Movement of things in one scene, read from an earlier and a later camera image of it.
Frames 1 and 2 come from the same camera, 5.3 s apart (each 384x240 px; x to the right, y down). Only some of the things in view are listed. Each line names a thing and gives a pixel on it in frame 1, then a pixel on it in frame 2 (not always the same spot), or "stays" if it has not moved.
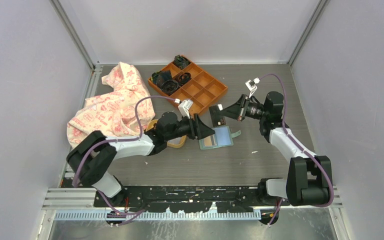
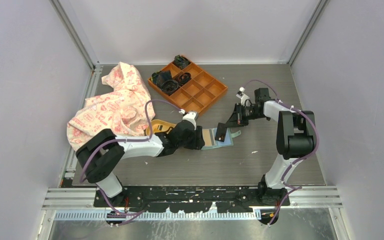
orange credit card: (207, 141) stays
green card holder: (222, 137) stays
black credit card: (217, 116) -> (221, 132)
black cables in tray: (158, 77) stays
